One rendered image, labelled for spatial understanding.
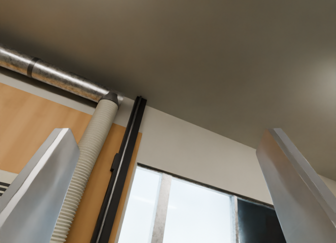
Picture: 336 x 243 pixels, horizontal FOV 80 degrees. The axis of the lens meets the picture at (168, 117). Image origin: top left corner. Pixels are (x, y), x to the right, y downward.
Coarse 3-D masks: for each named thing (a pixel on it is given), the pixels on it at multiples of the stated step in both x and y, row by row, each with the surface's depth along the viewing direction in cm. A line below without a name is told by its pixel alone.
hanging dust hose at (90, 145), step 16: (96, 112) 148; (112, 112) 152; (96, 128) 139; (80, 144) 132; (96, 144) 135; (80, 160) 124; (80, 176) 120; (80, 192) 120; (64, 208) 109; (64, 224) 106; (64, 240) 106
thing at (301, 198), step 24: (264, 144) 10; (288, 144) 9; (264, 168) 10; (288, 168) 8; (312, 168) 8; (288, 192) 8; (312, 192) 7; (288, 216) 8; (312, 216) 7; (288, 240) 8; (312, 240) 7
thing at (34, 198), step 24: (48, 144) 9; (72, 144) 11; (24, 168) 8; (48, 168) 8; (72, 168) 11; (24, 192) 7; (48, 192) 8; (0, 216) 6; (24, 216) 7; (48, 216) 8; (0, 240) 6; (24, 240) 7; (48, 240) 8
